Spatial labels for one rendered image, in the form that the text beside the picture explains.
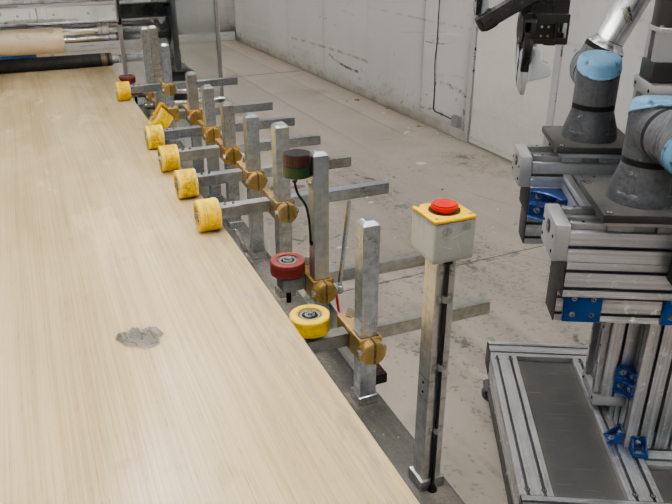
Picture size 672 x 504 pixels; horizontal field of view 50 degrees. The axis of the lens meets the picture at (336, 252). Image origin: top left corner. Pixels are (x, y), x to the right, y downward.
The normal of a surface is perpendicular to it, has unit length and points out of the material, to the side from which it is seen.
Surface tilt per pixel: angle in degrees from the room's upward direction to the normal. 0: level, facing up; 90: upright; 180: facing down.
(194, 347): 0
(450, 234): 90
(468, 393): 0
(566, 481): 0
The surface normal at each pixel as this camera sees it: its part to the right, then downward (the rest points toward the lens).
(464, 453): 0.00, -0.90
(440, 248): 0.39, 0.39
